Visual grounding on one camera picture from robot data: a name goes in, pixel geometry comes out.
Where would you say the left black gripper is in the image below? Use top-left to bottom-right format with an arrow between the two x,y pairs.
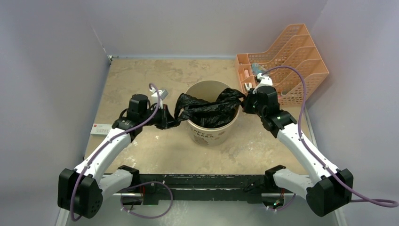
140,104 -> 178,130

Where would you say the black plastic trash bag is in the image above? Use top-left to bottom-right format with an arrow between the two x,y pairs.
174,88 -> 245,129

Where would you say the orange plastic file organizer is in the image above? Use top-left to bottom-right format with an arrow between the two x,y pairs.
235,24 -> 329,106

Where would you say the beige round trash bin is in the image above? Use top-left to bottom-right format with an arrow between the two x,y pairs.
175,81 -> 244,146

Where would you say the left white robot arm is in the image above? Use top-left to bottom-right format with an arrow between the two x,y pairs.
57,90 -> 174,222

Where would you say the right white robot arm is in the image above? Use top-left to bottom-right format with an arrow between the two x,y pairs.
241,86 -> 353,217

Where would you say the white stapler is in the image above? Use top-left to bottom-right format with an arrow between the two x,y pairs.
243,82 -> 254,92

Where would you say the teal packet in organizer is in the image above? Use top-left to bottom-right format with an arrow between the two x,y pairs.
251,63 -> 266,75

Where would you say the white small box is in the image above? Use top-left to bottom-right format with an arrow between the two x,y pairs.
90,123 -> 112,136

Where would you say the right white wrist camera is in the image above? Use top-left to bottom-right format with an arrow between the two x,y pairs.
252,73 -> 273,94

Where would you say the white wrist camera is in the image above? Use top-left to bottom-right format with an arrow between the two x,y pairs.
150,88 -> 168,109
252,73 -> 273,94

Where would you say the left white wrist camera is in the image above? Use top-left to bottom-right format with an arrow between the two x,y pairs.
150,88 -> 168,109

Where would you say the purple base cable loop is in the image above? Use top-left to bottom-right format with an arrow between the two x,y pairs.
120,181 -> 174,219

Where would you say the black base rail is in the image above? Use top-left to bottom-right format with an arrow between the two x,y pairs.
119,174 -> 292,205

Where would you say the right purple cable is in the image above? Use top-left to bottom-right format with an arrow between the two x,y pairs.
262,65 -> 399,209

